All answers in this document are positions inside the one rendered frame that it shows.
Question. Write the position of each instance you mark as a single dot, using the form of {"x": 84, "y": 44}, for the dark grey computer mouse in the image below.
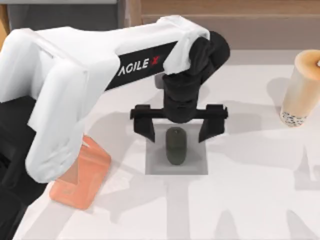
{"x": 176, "y": 147}

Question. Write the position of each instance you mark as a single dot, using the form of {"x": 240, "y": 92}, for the pale grey rounded box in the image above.
{"x": 158, "y": 82}

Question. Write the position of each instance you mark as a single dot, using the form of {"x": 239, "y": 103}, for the grey square mat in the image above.
{"x": 195, "y": 160}

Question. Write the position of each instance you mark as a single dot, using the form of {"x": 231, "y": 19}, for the salmon-coloured flat pad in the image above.
{"x": 82, "y": 180}

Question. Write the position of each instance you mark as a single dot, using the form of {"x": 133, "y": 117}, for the beige milk tea cup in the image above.
{"x": 298, "y": 85}

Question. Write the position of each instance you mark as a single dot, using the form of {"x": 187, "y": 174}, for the wooden cupboard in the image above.
{"x": 250, "y": 15}

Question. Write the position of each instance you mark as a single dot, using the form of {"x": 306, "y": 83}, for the grey cabinet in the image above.
{"x": 62, "y": 15}

